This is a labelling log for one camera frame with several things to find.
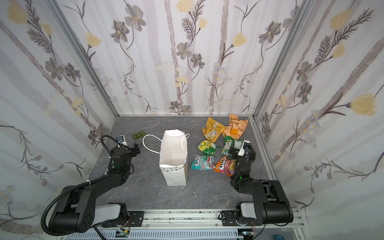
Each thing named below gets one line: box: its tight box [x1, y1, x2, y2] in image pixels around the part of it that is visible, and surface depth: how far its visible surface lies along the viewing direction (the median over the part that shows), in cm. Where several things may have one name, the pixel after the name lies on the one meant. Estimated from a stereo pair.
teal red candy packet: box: [191, 154, 216, 171], surface depth 91 cm
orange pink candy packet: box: [214, 156, 236, 177], surface depth 90 cm
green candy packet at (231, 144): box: [221, 135, 243, 156], surface depth 100 cm
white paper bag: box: [142, 129, 190, 187], surface depth 78 cm
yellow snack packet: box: [202, 116, 226, 143], surface depth 109 cm
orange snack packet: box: [222, 113, 249, 140], surface depth 108 cm
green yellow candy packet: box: [197, 140, 219, 155], surface depth 97 cm
